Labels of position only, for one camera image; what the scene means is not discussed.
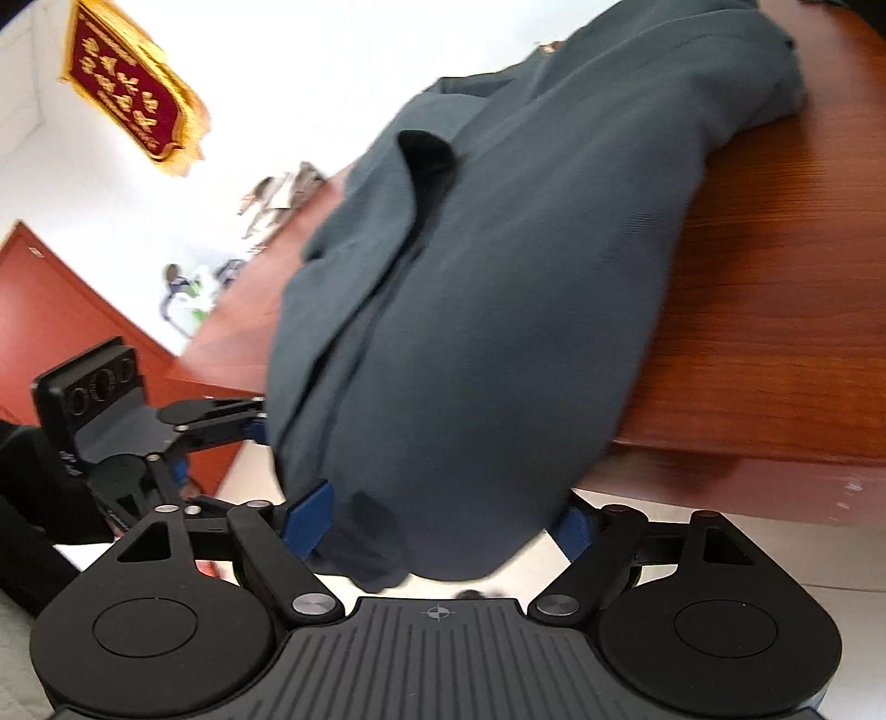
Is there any red-brown door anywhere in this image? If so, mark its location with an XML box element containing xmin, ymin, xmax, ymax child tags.
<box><xmin>0</xmin><ymin>220</ymin><xmax>245</xmax><ymax>496</ymax></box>

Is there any red and gold wall banner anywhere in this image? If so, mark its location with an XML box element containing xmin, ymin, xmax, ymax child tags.
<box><xmin>61</xmin><ymin>0</ymin><xmax>209</xmax><ymax>177</ymax></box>

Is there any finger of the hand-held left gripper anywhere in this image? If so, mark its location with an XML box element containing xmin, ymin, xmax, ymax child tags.
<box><xmin>176</xmin><ymin>414</ymin><xmax>270</xmax><ymax>458</ymax></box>
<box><xmin>158</xmin><ymin>394</ymin><xmax>270</xmax><ymax>426</ymax></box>

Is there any green and white object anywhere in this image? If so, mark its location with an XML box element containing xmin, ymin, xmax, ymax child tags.
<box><xmin>161</xmin><ymin>258</ymin><xmax>246</xmax><ymax>337</ymax></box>

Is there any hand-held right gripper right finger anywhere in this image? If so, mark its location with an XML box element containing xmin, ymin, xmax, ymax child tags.
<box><xmin>528</xmin><ymin>493</ymin><xmax>757</xmax><ymax>629</ymax></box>

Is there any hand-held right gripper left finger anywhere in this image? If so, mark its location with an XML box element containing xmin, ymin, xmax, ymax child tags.
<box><xmin>116</xmin><ymin>481</ymin><xmax>345</xmax><ymax>625</ymax></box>

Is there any white and brown patterned cloth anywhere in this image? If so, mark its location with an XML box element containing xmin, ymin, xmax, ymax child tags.
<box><xmin>239</xmin><ymin>161</ymin><xmax>328</xmax><ymax>240</ymax></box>

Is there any dark grey jacket tan lining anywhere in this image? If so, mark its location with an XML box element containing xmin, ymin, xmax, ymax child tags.
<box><xmin>265</xmin><ymin>0</ymin><xmax>807</xmax><ymax>593</ymax></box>

